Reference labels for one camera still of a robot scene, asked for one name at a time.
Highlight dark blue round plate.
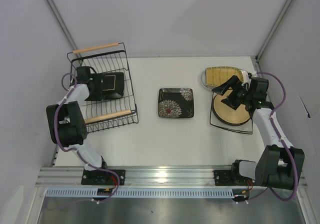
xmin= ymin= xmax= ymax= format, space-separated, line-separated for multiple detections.
xmin=211 ymin=95 xmax=251 ymax=127

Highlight woven fan-shaped plate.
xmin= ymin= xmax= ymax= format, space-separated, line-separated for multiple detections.
xmin=204 ymin=66 xmax=244 ymax=87

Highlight white square plate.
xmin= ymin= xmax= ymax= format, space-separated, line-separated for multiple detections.
xmin=209 ymin=90 xmax=253 ymax=135

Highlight black wire dish rack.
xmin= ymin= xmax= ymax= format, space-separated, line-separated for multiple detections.
xmin=70 ymin=48 xmax=139 ymax=133

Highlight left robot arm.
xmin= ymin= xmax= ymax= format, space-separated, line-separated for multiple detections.
xmin=46 ymin=66 xmax=108 ymax=171

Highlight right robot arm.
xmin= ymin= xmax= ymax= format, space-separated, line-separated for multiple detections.
xmin=212 ymin=75 xmax=305 ymax=193

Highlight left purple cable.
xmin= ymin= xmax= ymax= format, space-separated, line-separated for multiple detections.
xmin=54 ymin=72 xmax=121 ymax=206

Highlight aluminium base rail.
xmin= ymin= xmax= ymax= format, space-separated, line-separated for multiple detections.
xmin=34 ymin=166 xmax=308 ymax=187

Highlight white slotted cable duct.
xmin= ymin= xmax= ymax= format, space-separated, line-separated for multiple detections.
xmin=46 ymin=188 xmax=235 ymax=199

